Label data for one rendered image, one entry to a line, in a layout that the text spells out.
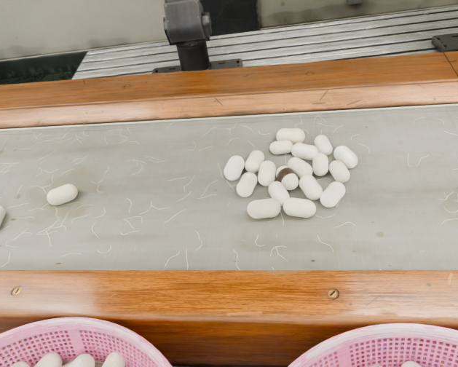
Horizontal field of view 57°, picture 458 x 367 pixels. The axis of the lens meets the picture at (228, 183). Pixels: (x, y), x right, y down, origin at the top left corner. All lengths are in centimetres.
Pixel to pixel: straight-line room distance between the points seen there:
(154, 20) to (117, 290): 229
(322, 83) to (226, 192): 25
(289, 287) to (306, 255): 6
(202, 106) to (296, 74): 16
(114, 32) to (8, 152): 202
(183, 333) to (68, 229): 21
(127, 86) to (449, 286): 56
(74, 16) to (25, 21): 29
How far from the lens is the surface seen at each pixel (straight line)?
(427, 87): 68
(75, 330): 43
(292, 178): 50
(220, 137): 61
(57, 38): 282
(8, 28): 291
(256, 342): 41
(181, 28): 85
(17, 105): 80
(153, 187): 55
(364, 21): 114
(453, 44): 100
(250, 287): 40
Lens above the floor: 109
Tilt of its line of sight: 41 degrees down
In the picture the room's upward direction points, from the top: 10 degrees counter-clockwise
